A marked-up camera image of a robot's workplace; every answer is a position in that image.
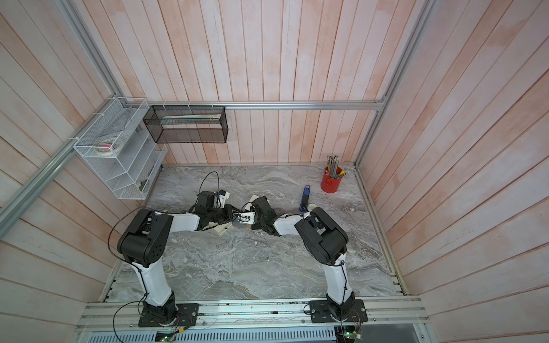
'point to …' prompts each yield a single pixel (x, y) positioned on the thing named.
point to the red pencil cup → (329, 184)
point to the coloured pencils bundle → (332, 167)
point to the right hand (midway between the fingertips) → (251, 209)
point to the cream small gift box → (254, 198)
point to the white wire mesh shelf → (132, 173)
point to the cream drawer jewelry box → (221, 229)
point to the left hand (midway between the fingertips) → (242, 215)
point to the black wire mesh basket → (187, 124)
